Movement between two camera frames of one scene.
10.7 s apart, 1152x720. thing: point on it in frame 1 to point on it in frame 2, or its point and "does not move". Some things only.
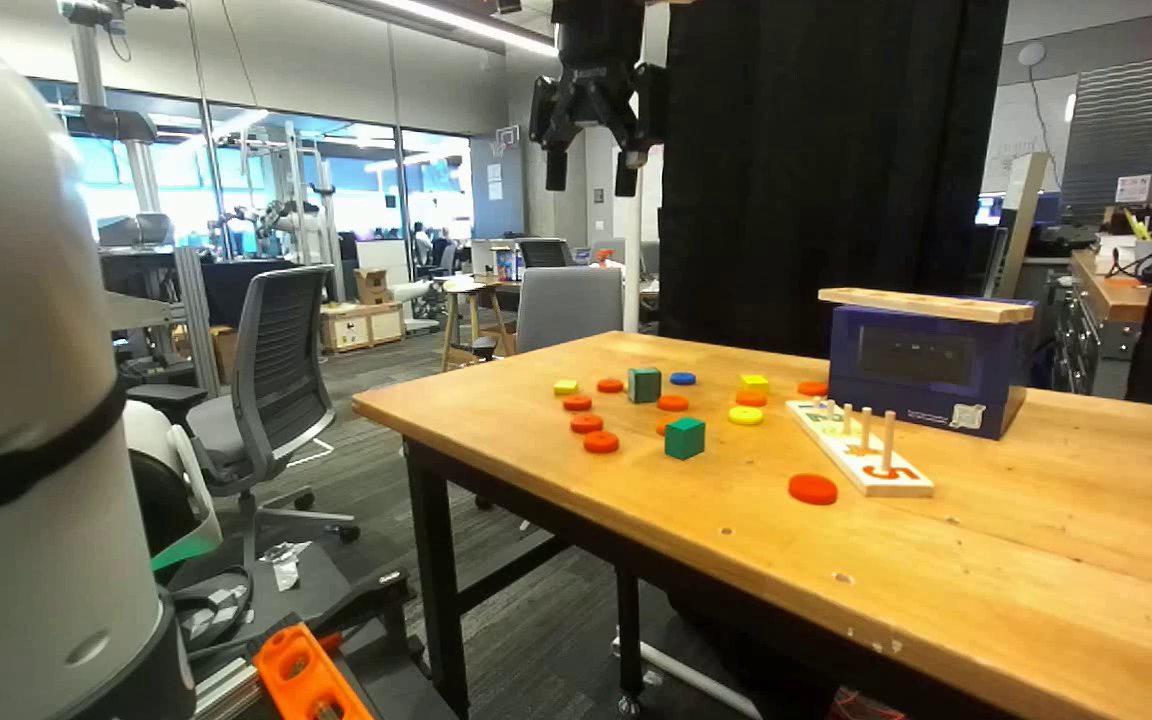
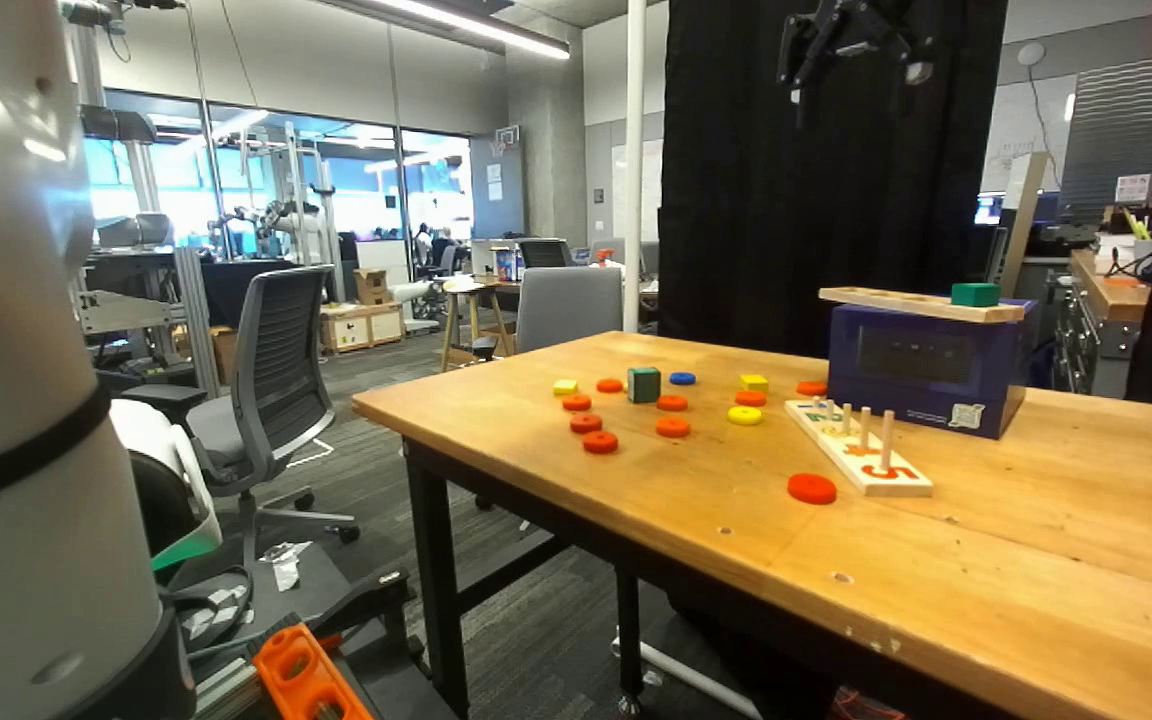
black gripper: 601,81 to 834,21
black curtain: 821,146 does not move
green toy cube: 685,438 to 979,294
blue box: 930,371 does not move
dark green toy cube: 646,386 does not move
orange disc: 752,397 does not move
